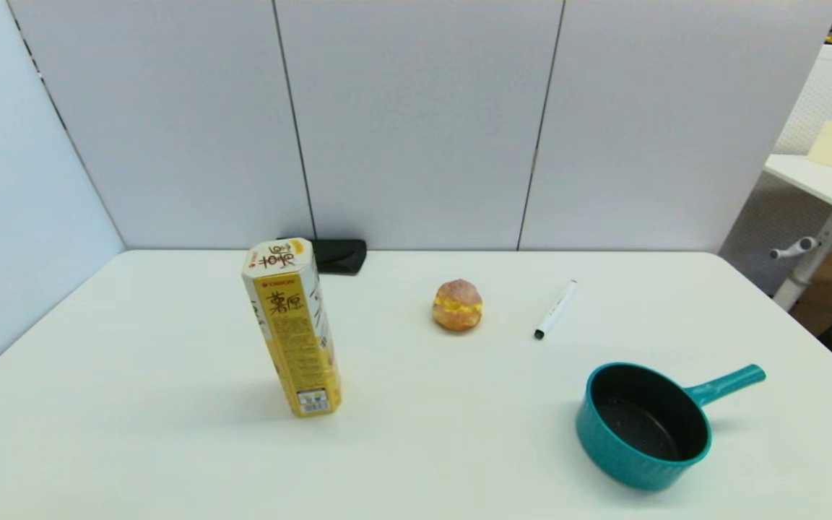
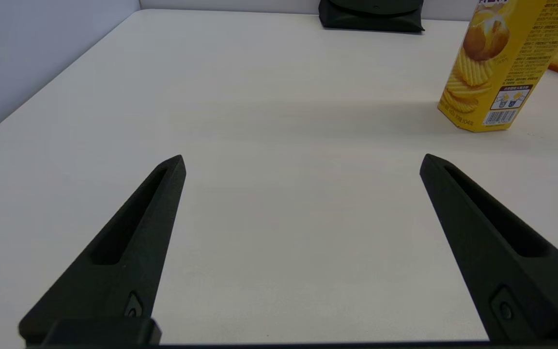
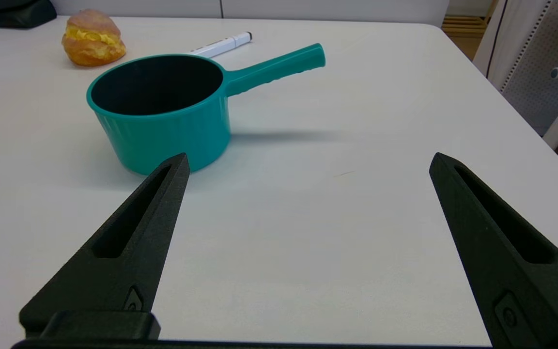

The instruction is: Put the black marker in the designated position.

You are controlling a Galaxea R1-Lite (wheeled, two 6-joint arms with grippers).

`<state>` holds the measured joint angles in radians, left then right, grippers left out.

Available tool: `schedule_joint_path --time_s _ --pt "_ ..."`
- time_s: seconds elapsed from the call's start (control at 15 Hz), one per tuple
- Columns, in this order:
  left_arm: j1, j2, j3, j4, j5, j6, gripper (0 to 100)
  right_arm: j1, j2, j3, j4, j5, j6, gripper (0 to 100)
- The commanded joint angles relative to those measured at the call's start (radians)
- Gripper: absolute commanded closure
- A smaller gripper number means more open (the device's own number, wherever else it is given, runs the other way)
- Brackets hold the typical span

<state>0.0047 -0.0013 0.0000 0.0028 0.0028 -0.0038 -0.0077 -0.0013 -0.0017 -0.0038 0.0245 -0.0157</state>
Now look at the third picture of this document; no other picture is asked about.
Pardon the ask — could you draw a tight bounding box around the wooden slatted rack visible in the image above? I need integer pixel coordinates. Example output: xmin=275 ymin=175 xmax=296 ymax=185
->
xmin=441 ymin=0 xmax=497 ymax=38

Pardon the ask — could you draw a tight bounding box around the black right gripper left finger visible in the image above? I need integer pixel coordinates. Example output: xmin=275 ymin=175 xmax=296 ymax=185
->
xmin=19 ymin=153 xmax=190 ymax=340

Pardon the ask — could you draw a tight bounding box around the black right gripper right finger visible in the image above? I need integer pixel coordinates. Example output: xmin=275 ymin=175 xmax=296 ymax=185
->
xmin=429 ymin=153 xmax=558 ymax=349

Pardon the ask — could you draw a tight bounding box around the black pouch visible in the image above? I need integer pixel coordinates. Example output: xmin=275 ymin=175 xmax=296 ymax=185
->
xmin=0 ymin=0 xmax=58 ymax=29

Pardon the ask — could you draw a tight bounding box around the cream puff bread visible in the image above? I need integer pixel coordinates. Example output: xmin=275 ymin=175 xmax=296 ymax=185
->
xmin=62 ymin=9 xmax=126 ymax=67

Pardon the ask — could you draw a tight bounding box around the white perforated panel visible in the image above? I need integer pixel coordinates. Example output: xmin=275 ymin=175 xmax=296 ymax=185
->
xmin=473 ymin=0 xmax=558 ymax=136

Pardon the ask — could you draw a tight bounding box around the teal plastic saucepan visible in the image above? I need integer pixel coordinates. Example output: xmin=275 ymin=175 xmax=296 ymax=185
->
xmin=86 ymin=43 xmax=326 ymax=175

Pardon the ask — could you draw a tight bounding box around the white marker with black caps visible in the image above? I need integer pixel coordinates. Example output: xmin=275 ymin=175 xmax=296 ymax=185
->
xmin=189 ymin=32 xmax=253 ymax=59

